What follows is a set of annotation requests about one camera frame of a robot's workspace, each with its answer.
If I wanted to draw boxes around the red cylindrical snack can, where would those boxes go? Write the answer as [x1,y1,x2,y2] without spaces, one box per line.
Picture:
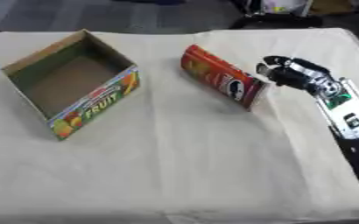
[179,44,267,112]

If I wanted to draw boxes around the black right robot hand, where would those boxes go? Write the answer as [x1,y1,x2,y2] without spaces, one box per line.
[254,55,333,95]

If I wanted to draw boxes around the black chair base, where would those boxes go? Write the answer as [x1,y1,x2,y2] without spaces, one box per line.
[227,12,326,30]

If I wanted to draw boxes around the open cardboard box with print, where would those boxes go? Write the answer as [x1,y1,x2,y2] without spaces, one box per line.
[0,28,142,142]

